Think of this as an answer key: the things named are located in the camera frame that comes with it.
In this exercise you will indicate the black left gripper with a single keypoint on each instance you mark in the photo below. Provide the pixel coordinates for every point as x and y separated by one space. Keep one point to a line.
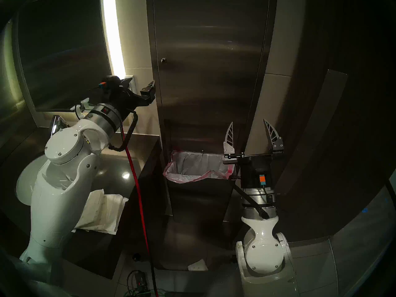
128 100

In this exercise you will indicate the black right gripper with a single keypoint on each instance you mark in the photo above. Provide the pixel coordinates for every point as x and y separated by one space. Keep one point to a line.
246 172

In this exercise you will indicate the stainless steel dispenser door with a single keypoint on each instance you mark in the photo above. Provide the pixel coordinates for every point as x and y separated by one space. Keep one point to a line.
210 67

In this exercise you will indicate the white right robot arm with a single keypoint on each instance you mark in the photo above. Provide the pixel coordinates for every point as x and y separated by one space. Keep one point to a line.
263 247

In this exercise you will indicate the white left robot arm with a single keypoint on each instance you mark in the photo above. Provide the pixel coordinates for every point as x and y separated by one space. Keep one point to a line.
58 191

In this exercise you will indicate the steel towel dispenser cabinet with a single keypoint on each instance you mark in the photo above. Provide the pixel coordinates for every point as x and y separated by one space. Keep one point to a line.
150 21

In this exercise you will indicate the white paper towel pile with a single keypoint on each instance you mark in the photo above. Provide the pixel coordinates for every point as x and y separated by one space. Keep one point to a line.
102 213

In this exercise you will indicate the white vertical light strip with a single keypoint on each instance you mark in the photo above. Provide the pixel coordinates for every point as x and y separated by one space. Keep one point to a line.
113 36

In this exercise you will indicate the pink-edged clear bin liner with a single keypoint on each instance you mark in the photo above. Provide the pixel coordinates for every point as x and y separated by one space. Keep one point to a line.
191 165

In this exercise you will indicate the steel waste bin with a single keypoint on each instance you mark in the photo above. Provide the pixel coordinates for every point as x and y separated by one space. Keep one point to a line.
201 203

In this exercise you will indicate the chrome sink faucet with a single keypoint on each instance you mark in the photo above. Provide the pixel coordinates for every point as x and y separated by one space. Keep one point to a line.
57 123

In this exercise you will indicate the black round floor knob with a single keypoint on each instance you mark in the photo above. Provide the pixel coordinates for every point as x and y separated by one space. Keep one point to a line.
136 257
232 258

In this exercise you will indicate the crumpled white paper scrap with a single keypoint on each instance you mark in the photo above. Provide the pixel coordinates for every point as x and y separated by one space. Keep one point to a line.
198 265

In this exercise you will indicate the white sink basin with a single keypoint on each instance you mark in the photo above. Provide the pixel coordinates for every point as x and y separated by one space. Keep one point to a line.
24 185

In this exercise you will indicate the white wall power outlet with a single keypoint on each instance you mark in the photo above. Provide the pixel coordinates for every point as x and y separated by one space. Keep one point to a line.
134 83

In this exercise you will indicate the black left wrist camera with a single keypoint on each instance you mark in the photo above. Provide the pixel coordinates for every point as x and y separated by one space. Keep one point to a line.
111 81

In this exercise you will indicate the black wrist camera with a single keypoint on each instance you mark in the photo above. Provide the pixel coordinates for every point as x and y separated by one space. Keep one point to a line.
111 81
262 178

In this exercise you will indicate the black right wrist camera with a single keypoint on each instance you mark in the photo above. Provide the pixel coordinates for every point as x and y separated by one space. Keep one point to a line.
262 178

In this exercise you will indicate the large wall mirror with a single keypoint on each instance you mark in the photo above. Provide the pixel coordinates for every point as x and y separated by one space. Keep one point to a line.
62 52

